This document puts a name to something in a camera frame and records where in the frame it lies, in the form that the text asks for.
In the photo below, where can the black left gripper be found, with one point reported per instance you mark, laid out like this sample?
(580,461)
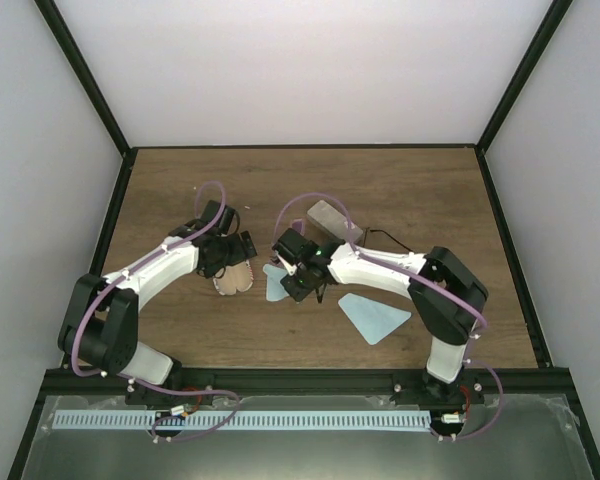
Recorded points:
(240,254)

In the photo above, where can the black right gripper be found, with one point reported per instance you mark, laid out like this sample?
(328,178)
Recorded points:
(297,293)

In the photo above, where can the light blue cleaning cloth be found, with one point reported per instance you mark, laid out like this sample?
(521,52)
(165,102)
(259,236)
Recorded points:
(275,291)

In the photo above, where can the pink transparent sunglasses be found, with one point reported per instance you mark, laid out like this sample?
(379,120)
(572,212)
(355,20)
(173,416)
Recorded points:
(296,224)

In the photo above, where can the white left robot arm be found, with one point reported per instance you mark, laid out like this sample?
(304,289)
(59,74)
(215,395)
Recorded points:
(102,316)

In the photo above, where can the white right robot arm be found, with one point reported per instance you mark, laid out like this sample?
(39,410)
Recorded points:
(448,298)

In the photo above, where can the beige open glasses case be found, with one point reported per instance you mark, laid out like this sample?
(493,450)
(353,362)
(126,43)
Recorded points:
(234,279)

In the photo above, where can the grey hard glasses case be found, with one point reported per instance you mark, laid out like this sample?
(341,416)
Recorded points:
(334,223)

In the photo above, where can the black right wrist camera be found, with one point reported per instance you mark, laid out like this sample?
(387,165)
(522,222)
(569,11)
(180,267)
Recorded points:
(294,248)

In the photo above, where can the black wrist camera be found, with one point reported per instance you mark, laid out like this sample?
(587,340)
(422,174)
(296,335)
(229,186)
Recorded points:
(294,248)
(221,220)

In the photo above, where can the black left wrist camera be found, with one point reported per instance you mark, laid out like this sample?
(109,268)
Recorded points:
(221,220)

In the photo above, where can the black thin-frame sunglasses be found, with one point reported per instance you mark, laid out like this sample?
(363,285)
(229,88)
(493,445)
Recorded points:
(373,237)

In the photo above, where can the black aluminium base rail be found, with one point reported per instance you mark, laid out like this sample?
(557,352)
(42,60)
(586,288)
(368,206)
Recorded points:
(405,386)

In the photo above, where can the light blue slotted cable duct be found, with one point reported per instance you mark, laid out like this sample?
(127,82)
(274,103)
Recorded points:
(394,420)

